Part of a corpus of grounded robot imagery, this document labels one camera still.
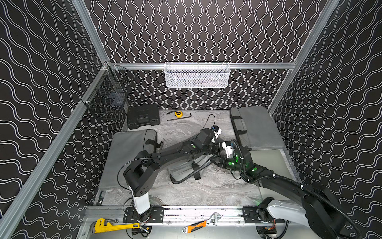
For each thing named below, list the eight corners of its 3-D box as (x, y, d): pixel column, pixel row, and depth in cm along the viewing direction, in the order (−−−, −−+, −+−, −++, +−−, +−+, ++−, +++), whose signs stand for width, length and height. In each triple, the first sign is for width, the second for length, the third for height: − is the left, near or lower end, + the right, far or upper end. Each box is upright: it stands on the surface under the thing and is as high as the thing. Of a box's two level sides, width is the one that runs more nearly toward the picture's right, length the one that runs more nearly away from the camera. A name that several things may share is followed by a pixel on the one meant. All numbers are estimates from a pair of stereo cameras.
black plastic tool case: (129, 130, 110) (127, 125, 105) (130, 110, 124) (127, 104, 119) (160, 125, 114) (159, 119, 109) (157, 106, 127) (156, 100, 122)
